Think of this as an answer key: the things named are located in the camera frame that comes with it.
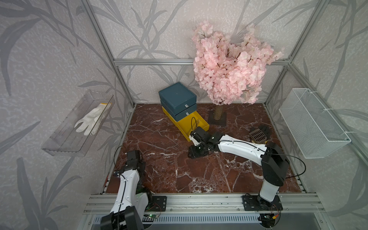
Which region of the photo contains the yellow bottom drawer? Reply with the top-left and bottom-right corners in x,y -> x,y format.
162,106 -> 210,142

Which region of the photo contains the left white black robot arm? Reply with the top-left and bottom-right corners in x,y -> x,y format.
100,150 -> 152,230

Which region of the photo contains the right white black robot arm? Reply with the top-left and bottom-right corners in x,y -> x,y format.
188,127 -> 289,210

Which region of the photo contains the teal drawer cabinet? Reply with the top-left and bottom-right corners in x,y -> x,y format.
159,82 -> 197,121

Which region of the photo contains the beige slotted scoop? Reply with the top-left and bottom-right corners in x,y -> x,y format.
249,128 -> 269,144

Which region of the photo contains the left circuit board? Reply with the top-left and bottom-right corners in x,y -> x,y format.
143,213 -> 161,222

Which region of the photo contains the circuit board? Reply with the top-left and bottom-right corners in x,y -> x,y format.
258,213 -> 280,224
143,213 -> 161,222

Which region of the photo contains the white glove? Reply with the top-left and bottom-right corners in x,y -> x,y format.
74,103 -> 107,136

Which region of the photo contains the pink blossom artificial tree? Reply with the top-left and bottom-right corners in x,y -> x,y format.
192,21 -> 283,126

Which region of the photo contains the right circuit board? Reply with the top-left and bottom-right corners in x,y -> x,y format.
258,213 -> 280,224

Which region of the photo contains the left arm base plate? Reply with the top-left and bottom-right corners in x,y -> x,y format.
145,195 -> 167,212

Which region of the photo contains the aluminium front rail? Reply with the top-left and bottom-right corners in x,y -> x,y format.
82,193 -> 325,215

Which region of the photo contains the clear plastic wall tray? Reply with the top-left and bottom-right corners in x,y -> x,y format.
41,90 -> 115,157

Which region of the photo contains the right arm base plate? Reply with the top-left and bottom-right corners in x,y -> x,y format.
241,194 -> 283,211

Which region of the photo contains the white wire mesh basket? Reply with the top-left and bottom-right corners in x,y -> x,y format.
279,88 -> 351,159

